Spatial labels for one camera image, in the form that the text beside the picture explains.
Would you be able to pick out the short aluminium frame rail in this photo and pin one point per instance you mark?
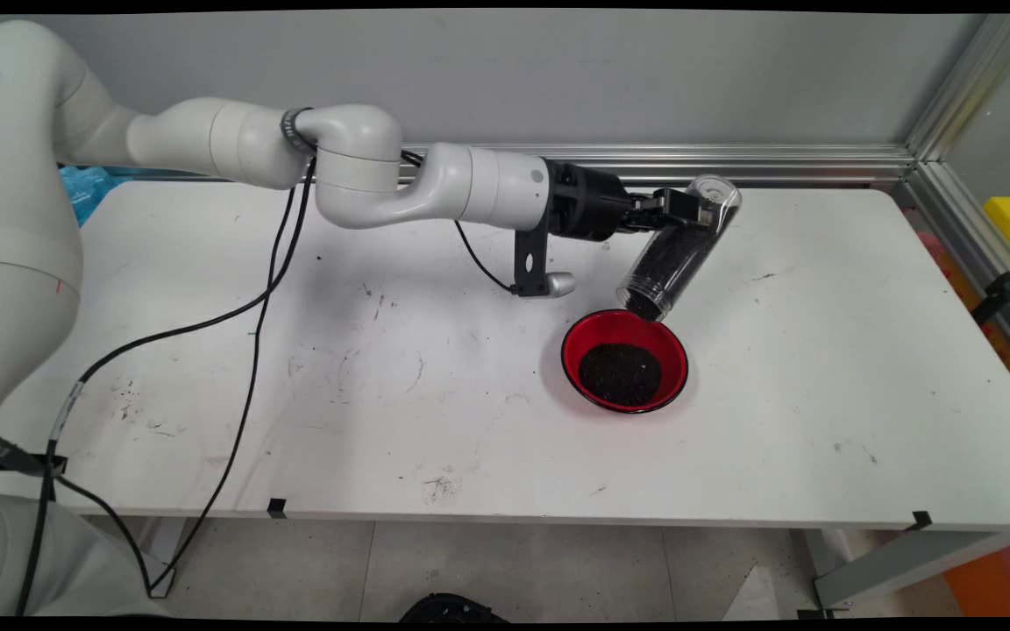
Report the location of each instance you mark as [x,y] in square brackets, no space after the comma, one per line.
[952,219]

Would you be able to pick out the grey table leg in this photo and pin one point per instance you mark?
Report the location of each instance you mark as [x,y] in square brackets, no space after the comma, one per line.
[891,565]

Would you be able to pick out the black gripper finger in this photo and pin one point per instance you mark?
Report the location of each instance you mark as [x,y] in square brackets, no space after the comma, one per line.
[658,194]
[680,209]

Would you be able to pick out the black seeds pile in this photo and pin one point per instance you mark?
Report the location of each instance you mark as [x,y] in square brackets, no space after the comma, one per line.
[667,263]
[619,372]

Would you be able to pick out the blue plastic package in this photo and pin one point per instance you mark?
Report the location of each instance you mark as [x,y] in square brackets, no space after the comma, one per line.
[84,188]

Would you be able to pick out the black round floor object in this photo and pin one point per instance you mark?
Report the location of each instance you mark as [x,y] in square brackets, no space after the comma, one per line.
[451,609]

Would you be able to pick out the white table leg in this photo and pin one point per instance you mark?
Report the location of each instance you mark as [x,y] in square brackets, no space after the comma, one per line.
[163,552]

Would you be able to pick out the black tape piece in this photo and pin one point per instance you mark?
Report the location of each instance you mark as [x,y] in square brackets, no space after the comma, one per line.
[277,508]
[919,521]

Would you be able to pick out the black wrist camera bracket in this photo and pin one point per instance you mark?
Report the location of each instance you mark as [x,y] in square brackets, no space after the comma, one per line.
[529,258]

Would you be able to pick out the long aluminium frame rail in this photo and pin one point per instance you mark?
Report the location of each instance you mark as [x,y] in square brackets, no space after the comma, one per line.
[733,162]

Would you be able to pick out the aluminium frame post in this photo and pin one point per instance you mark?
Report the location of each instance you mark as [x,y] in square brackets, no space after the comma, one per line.
[970,79]

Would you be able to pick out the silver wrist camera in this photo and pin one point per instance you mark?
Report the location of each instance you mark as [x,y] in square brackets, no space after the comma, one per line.
[560,285]

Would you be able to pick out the red bowl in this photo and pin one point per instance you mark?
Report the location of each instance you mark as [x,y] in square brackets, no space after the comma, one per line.
[579,350]

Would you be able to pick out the orange plastic crate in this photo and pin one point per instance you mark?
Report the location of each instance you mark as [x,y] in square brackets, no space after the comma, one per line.
[996,578]

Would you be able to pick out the clear plastic jar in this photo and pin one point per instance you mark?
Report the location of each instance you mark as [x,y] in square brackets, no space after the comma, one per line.
[720,206]

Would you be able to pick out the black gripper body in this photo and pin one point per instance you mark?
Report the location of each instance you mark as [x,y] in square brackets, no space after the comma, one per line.
[588,202]

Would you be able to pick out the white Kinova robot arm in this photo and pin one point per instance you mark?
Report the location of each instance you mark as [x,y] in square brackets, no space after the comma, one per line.
[365,175]

